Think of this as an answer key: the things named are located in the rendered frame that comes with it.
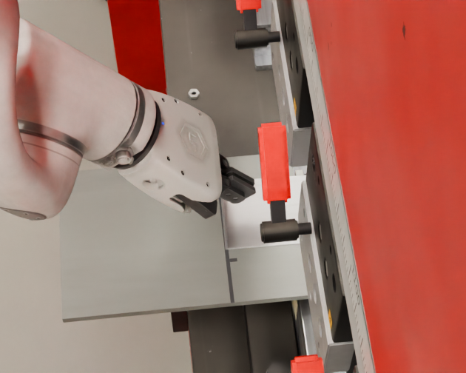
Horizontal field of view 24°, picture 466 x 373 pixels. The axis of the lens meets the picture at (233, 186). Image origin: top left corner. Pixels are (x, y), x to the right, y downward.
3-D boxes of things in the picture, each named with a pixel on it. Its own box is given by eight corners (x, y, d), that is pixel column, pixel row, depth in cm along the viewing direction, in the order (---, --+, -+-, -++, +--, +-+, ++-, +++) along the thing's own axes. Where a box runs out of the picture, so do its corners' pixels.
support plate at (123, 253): (59, 176, 121) (58, 172, 121) (290, 155, 123) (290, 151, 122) (63, 323, 112) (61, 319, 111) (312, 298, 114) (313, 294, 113)
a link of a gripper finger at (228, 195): (218, 191, 106) (260, 213, 111) (215, 164, 108) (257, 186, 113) (194, 204, 108) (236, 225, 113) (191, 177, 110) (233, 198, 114)
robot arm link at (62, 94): (120, 169, 95) (147, 74, 97) (3, 112, 86) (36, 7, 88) (61, 169, 101) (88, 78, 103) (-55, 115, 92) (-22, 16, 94)
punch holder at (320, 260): (296, 224, 97) (307, 121, 83) (389, 216, 98) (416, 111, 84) (321, 382, 90) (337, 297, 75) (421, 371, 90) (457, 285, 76)
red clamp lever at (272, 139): (253, 125, 85) (262, 246, 87) (305, 121, 86) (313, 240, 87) (251, 123, 87) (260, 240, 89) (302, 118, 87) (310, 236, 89)
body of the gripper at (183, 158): (154, 155, 96) (234, 197, 104) (146, 65, 102) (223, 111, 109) (95, 189, 100) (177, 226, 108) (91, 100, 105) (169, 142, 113)
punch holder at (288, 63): (269, 49, 107) (274, -69, 93) (353, 43, 108) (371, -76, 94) (289, 177, 100) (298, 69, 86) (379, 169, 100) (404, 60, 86)
